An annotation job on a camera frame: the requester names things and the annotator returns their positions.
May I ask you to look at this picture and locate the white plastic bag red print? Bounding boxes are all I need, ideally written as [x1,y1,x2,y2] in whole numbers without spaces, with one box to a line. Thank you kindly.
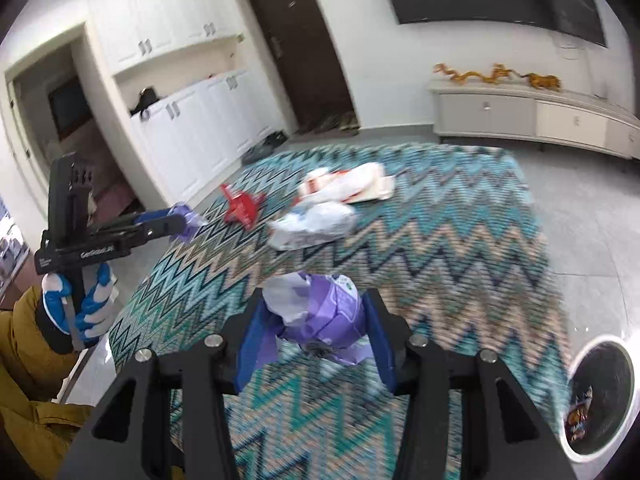
[296,161,396,206]

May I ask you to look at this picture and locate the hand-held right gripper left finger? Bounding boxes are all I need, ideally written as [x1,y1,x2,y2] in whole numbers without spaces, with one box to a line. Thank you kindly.
[57,287,281,480]

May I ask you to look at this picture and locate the white round trash bin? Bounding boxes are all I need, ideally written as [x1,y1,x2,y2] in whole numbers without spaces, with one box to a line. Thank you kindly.
[559,335,638,463]

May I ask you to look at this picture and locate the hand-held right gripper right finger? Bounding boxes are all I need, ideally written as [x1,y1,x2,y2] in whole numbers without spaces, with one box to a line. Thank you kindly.
[362,287,576,480]

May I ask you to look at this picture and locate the shoes on doormat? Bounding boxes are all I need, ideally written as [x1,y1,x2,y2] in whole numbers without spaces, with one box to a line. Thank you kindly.
[295,120,361,137]

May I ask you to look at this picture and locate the golden tiger figurine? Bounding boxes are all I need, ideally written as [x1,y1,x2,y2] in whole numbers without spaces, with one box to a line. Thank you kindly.
[522,73,562,92]

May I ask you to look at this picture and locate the white television cabinet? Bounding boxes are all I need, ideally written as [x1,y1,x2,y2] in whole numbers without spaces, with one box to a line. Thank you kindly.
[427,80,640,161]

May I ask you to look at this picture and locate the purple plastic bag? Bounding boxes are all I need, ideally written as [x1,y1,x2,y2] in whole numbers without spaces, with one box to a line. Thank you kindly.
[261,270,375,367]

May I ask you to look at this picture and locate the dark brown door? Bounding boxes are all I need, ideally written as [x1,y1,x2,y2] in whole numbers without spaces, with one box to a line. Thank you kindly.
[242,0,357,133]

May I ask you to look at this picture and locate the small purple wrapper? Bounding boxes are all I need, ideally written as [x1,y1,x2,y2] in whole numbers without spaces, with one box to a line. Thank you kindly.
[169,201,208,245]

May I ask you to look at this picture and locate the dark red snack packet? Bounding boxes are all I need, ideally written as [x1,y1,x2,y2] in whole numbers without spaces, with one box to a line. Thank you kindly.
[563,385,594,443]

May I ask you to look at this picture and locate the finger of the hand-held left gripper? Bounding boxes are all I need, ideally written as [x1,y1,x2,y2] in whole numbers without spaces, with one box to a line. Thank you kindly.
[117,217,187,256]
[95,208,176,233]

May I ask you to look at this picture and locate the person's left hand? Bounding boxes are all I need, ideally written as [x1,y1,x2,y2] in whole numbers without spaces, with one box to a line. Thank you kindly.
[40,262,118,346]

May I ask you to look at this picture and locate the golden dragon figurine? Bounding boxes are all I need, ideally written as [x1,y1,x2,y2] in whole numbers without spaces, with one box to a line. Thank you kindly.
[432,62,483,84]
[480,62,523,84]

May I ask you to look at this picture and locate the white shoe cabinet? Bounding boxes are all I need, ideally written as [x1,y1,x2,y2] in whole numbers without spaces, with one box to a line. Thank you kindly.
[82,0,296,211]

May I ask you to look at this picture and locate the black handbag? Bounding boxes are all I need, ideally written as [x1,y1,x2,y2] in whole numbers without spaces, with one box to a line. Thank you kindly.
[129,86,163,122]

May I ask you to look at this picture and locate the mustard yellow jacket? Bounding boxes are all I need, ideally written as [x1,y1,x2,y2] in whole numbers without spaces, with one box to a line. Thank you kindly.
[0,360,108,480]

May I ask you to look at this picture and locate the grey fluffy slipper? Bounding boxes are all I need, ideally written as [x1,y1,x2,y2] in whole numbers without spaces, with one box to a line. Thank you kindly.
[242,142,276,163]

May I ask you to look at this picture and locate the clear plastic bag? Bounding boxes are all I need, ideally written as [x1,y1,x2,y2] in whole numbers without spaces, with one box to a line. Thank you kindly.
[266,201,358,252]

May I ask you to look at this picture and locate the zigzag knitted blanket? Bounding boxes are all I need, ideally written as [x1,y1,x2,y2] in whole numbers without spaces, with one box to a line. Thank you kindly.
[107,140,573,480]

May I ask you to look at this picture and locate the red plastic piece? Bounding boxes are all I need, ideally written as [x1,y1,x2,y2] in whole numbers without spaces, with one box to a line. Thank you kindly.
[219,183,267,232]

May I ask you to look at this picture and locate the person's left forearm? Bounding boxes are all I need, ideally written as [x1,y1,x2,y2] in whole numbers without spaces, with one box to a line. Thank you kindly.
[0,285,88,406]

